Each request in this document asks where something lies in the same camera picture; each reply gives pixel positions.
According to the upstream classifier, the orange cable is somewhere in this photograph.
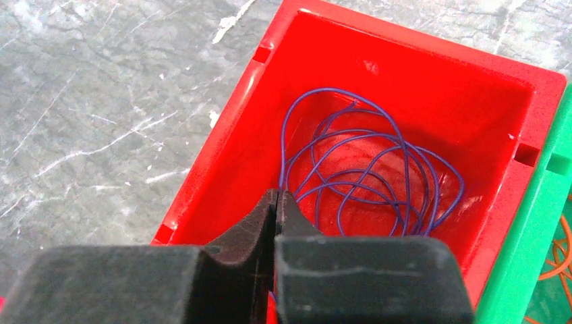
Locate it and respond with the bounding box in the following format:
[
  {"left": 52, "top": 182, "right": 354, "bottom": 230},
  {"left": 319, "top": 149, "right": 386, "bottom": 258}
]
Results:
[{"left": 523, "top": 192, "right": 572, "bottom": 324}]

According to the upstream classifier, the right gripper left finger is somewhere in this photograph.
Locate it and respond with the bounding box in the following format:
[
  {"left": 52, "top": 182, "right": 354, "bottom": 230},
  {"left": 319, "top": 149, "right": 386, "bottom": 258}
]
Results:
[{"left": 1, "top": 190, "right": 278, "bottom": 323}]

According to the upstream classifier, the red plastic bin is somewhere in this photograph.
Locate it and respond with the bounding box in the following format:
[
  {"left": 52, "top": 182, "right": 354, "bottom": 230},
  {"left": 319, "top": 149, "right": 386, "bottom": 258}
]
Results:
[{"left": 152, "top": 1, "right": 567, "bottom": 323}]

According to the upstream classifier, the thin purple cable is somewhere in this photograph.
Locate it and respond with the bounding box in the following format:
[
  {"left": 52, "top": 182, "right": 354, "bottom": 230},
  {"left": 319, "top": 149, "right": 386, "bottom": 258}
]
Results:
[{"left": 285, "top": 130, "right": 465, "bottom": 238}]

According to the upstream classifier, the green plastic bin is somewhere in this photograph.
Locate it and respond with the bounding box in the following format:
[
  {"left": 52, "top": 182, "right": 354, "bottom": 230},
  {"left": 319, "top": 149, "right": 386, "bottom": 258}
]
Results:
[{"left": 475, "top": 85, "right": 571, "bottom": 323}]

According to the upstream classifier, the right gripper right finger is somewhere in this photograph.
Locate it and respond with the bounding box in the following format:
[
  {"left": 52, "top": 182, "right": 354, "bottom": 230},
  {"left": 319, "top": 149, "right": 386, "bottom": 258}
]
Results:
[{"left": 274, "top": 191, "right": 474, "bottom": 323}]

